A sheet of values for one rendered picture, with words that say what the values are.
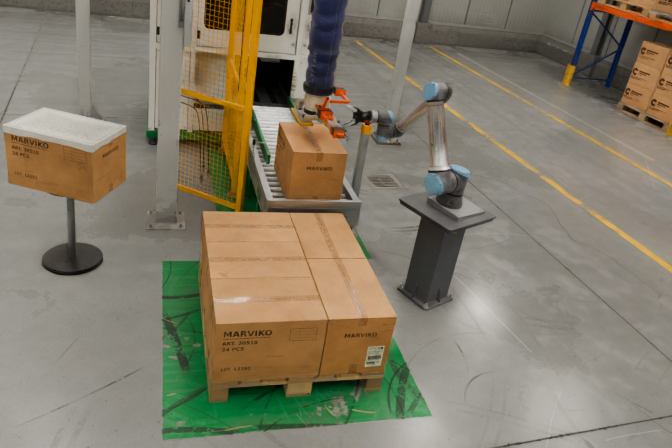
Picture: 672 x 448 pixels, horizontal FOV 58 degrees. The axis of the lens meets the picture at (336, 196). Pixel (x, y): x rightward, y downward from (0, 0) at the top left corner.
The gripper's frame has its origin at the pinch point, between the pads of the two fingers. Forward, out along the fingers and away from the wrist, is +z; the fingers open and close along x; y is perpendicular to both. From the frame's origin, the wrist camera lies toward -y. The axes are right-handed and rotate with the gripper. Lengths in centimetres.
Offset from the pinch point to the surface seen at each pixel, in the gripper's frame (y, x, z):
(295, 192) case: -3, -58, 29
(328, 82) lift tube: 16.9, 18.6, 9.4
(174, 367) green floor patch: -105, -123, 116
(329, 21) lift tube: 14, 61, 15
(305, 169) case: -3.4, -40.0, 24.0
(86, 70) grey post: 272, -52, 194
